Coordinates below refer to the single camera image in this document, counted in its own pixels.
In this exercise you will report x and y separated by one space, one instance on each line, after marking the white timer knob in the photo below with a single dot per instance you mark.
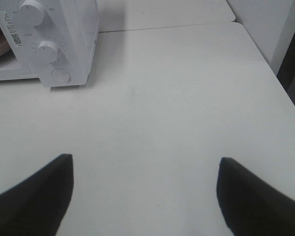
48 51

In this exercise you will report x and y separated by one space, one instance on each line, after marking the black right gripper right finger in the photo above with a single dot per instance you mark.
249 205

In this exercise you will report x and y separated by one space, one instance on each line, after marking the white microwave oven body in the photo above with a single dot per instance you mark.
72 24

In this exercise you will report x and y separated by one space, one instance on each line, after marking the round white door-open button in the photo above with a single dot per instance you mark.
60 75

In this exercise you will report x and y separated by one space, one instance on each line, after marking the upper white power knob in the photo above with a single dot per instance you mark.
31 12

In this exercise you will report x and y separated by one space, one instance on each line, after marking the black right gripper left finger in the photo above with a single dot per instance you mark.
37 205

